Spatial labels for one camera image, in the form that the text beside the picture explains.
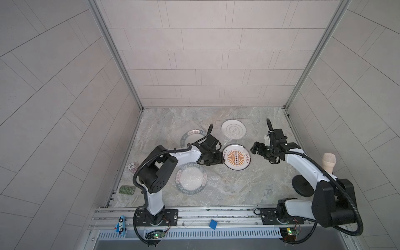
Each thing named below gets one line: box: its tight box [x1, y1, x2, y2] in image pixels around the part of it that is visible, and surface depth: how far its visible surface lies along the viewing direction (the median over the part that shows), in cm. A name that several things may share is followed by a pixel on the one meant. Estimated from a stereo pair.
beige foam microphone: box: [321, 152, 337, 174], surface depth 64 cm
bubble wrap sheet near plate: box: [173, 161, 232, 208], surface depth 81 cm
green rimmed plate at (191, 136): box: [180, 129, 208, 148], surface depth 101 cm
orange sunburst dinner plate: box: [222, 143, 252, 171], surface depth 93 cm
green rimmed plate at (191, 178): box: [175, 161, 208, 196], surface depth 82 cm
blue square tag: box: [208, 219, 218, 230], surface depth 70 cm
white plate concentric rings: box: [220, 119, 247, 140], surface depth 107 cm
